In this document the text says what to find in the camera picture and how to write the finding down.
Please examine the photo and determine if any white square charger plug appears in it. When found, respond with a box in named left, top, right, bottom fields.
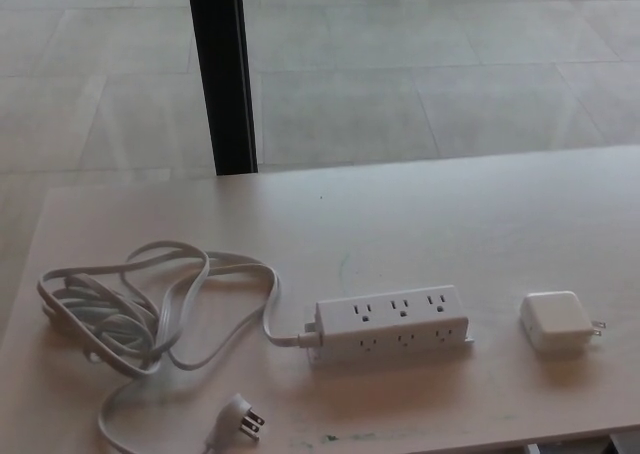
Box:
left=518, top=288, right=607, bottom=359

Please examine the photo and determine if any white flat cord with plug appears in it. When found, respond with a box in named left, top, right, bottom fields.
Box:
left=35, top=241, right=321, bottom=454

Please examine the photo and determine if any black vertical window post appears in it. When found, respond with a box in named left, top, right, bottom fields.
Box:
left=184, top=0, right=259, bottom=176

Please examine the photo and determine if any white multi-outlet power strip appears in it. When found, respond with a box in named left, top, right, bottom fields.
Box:
left=303, top=284, right=476, bottom=370

